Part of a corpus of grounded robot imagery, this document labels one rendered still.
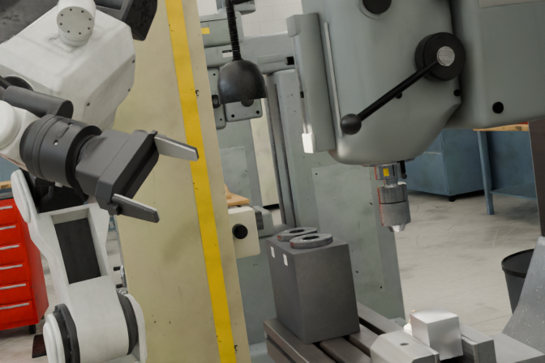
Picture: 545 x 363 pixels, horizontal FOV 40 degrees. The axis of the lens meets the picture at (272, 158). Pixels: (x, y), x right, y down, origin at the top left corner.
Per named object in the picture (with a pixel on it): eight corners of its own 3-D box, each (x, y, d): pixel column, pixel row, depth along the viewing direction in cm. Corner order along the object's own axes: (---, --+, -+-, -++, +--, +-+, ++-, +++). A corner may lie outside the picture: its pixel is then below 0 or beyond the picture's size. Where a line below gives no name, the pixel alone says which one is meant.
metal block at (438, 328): (431, 363, 109) (426, 322, 109) (414, 351, 115) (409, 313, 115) (463, 355, 110) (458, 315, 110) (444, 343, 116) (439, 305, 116)
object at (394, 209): (408, 226, 117) (403, 191, 116) (379, 228, 118) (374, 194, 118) (413, 219, 121) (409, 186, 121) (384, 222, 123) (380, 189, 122)
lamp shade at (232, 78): (209, 105, 111) (203, 64, 111) (244, 100, 116) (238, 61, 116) (242, 100, 106) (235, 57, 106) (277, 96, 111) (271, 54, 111)
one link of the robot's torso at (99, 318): (57, 381, 160) (7, 185, 175) (135, 356, 169) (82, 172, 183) (67, 366, 148) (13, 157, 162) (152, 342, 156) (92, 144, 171)
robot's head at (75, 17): (54, 44, 136) (57, 3, 129) (59, 10, 142) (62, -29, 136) (92, 49, 137) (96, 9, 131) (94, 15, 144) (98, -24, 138)
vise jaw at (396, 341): (404, 388, 105) (401, 361, 105) (371, 361, 117) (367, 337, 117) (443, 378, 106) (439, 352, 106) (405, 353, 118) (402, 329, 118)
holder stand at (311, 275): (305, 345, 150) (291, 247, 148) (276, 318, 171) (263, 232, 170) (361, 332, 153) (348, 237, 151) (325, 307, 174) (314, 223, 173)
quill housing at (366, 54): (361, 171, 107) (330, -55, 104) (313, 164, 126) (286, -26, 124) (478, 151, 112) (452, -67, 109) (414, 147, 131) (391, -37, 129)
